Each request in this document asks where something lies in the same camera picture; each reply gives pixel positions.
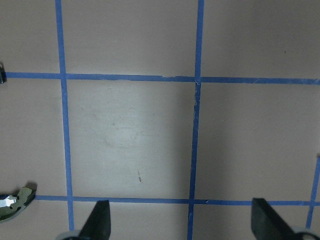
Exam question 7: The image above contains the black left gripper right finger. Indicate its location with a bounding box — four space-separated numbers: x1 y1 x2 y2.
250 198 300 240

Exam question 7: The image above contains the olive green brake shoe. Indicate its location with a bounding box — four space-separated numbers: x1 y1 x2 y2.
0 187 36 223

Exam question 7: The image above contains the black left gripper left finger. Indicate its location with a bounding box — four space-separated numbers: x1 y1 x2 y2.
78 200 111 240

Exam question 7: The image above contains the small black plastic bracket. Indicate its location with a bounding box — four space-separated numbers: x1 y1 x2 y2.
0 62 7 84

